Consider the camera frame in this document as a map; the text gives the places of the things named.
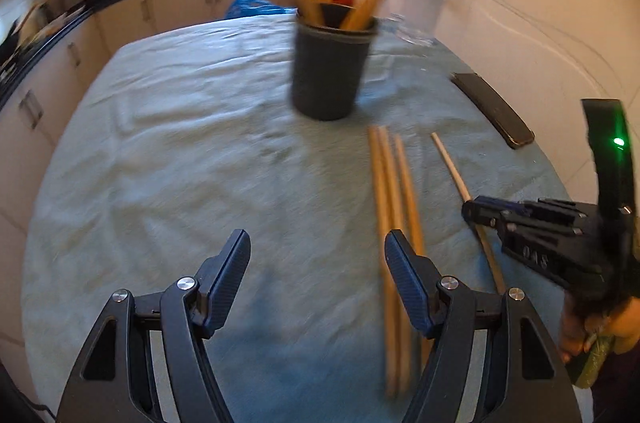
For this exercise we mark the light green table cloth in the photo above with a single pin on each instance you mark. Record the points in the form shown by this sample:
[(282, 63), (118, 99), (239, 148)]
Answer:
[(189, 135)]

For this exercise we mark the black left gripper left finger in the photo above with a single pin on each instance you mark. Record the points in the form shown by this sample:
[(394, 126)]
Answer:
[(192, 309)]

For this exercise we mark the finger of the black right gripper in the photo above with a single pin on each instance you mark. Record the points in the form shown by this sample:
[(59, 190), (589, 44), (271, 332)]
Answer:
[(494, 213)]

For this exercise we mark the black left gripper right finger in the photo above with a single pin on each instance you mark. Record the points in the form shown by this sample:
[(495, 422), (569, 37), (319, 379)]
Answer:
[(442, 315)]

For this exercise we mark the dark grey utensil holder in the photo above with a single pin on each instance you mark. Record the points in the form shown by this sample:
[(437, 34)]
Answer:
[(328, 64)]

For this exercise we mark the person's right hand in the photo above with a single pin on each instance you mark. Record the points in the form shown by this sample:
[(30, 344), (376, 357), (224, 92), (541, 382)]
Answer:
[(622, 323)]

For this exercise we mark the black smartphone in case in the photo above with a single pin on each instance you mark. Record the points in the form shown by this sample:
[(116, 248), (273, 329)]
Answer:
[(506, 121)]

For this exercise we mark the blue plastic bag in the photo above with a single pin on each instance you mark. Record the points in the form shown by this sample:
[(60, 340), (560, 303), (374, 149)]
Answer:
[(246, 8)]

